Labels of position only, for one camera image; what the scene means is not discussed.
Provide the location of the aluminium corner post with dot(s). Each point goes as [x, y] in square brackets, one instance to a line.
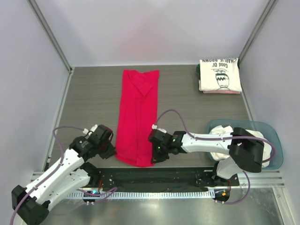
[257, 28]
[37, 11]

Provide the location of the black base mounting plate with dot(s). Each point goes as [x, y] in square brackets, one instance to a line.
[159, 179]

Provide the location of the red t shirt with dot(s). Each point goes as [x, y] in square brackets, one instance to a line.
[138, 112]

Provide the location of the folded white printed t shirt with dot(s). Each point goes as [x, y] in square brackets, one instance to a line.
[220, 74]

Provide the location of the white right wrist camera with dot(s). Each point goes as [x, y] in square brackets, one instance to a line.
[157, 128]

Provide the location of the right aluminium corner post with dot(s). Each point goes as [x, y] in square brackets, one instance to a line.
[257, 28]

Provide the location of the aluminium rail frame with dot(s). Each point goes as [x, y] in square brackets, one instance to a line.
[265, 179]

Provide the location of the folded dark green t shirt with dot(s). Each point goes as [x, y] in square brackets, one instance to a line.
[198, 71]

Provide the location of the left aluminium corner post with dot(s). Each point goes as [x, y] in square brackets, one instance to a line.
[37, 11]

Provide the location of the blue plastic basket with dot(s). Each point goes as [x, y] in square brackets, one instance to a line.
[268, 132]

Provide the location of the folded pink t shirt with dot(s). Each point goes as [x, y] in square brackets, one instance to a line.
[221, 92]

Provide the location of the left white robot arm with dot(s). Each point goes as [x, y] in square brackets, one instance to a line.
[69, 173]

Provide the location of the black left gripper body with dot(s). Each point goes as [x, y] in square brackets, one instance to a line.
[106, 149]

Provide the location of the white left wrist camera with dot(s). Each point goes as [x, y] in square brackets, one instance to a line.
[90, 131]

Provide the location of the crumpled white t shirt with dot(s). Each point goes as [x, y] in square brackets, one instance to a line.
[223, 130]

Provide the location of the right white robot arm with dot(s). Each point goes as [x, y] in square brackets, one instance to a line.
[244, 151]

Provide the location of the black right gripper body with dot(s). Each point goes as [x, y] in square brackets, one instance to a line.
[160, 153]

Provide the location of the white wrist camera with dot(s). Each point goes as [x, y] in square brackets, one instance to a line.
[90, 131]
[157, 128]

